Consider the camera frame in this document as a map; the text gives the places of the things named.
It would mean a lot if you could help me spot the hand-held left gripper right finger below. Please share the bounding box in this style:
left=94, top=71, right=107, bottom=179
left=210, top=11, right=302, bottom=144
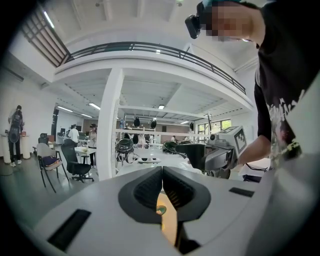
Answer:
left=162, top=165, right=212, bottom=223

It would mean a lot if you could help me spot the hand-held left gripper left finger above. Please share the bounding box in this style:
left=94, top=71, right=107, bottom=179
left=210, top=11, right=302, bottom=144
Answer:
left=117, top=165, right=164, bottom=225

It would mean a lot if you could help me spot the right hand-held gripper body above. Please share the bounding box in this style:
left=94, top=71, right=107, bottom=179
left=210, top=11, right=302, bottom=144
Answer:
left=204, top=125, right=248, bottom=180

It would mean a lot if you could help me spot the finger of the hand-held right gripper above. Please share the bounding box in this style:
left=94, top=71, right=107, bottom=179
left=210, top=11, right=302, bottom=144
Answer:
left=174, top=143, right=213, bottom=171

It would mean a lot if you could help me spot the yellow fan with green print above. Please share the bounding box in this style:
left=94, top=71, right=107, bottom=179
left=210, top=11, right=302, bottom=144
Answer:
left=155, top=191, right=180, bottom=247

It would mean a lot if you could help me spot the person's right forearm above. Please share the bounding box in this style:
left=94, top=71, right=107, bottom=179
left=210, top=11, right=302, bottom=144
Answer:
left=236, top=134, right=272, bottom=166

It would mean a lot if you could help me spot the white metal shelf rack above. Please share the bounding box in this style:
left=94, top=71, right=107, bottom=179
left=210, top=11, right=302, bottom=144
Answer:
left=111, top=98, right=216, bottom=180

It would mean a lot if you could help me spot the white small table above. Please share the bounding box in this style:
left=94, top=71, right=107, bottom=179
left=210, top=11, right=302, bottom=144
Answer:
left=74, top=146, right=98, bottom=166

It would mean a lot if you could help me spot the person's black printed t-shirt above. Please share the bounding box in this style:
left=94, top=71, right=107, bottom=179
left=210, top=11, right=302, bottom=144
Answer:
left=253, top=0, right=320, bottom=171

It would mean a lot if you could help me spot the grey chair with purple cushion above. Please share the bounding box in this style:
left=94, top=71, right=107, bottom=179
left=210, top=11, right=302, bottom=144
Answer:
left=36, top=142, right=70, bottom=194

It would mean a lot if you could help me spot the black mezzanine railing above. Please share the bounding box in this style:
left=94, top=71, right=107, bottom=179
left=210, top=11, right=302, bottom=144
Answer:
left=65, top=41, right=247, bottom=96

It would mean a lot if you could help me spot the black headrest office chair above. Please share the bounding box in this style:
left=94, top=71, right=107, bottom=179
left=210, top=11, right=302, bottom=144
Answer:
left=32, top=132, right=50, bottom=154

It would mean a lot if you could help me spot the white tall counter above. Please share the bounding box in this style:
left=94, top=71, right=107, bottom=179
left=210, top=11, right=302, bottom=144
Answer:
left=0, top=133, right=32, bottom=164

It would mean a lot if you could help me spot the person's head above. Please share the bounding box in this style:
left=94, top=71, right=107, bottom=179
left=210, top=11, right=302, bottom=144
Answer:
left=199, top=0, right=263, bottom=43

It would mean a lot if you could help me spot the black cable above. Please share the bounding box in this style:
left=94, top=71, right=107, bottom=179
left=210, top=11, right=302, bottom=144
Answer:
left=244, top=162, right=270, bottom=174

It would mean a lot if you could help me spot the black head-worn camera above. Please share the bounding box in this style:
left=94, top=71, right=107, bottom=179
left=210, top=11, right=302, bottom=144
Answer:
left=184, top=1, right=204, bottom=40

